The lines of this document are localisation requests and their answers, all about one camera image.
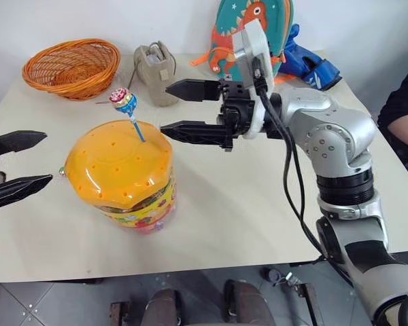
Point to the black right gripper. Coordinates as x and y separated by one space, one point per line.
238 102

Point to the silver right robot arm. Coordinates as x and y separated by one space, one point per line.
340 136

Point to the orange perforated jar lid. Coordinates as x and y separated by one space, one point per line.
119 163

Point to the clear plastic lollipop jar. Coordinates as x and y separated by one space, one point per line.
149 212

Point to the small green pink lollipop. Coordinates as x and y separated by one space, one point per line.
62 172

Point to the beige knitted pouch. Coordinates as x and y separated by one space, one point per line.
156 73

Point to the blue pink wrapped lollipop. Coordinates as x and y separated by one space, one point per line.
124 100

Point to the teal dinosaur backpack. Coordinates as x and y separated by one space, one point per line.
238 30

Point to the thin dark stick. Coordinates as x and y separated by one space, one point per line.
102 102

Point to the orange wicker basket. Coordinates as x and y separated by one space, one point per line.
71 68

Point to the blue fabric bag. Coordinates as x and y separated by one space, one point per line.
309 66

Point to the small black round object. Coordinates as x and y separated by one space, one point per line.
272 274

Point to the brown wooden block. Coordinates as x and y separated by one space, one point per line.
119 314

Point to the dark rounded shape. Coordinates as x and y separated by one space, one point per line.
163 307
250 304

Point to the person in dark clothing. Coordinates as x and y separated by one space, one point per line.
403 112

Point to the dark metal table leg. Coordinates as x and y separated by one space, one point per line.
309 302

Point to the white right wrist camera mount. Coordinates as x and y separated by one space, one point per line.
256 40

